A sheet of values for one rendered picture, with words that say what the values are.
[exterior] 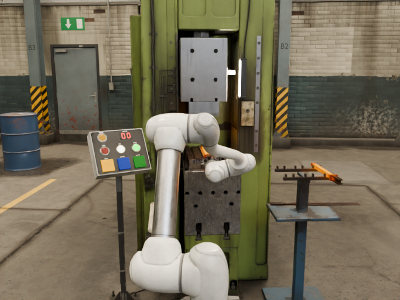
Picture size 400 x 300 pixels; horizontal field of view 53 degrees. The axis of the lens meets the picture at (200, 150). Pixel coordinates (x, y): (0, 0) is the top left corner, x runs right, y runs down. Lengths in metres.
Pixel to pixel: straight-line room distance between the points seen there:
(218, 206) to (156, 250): 1.13
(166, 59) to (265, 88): 0.71
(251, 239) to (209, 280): 1.48
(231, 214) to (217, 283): 1.16
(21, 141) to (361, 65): 6.59
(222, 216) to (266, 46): 1.19
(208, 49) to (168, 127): 0.98
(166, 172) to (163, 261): 0.37
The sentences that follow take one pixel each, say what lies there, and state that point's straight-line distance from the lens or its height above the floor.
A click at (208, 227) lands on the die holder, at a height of 0.52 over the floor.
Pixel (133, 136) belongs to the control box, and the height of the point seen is 1.16.
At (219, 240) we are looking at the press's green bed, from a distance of 2.79.
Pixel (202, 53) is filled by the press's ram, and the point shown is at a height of 1.67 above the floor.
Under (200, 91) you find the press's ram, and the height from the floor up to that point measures 1.43.
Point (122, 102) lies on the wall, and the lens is 8.93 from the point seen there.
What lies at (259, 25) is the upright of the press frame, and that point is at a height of 1.86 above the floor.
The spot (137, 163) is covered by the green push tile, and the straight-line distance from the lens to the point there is 2.48.
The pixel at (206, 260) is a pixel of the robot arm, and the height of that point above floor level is 0.85.
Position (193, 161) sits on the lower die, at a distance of 2.66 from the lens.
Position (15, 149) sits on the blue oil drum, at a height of 0.36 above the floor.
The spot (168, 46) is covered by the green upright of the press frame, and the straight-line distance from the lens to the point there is 2.73.
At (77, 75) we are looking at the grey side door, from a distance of 9.25.
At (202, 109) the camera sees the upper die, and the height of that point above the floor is 1.31.
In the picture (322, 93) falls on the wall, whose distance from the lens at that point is 8.77.
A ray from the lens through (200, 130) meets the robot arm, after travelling 1.70.
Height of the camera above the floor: 1.55
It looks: 11 degrees down
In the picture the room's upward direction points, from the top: straight up
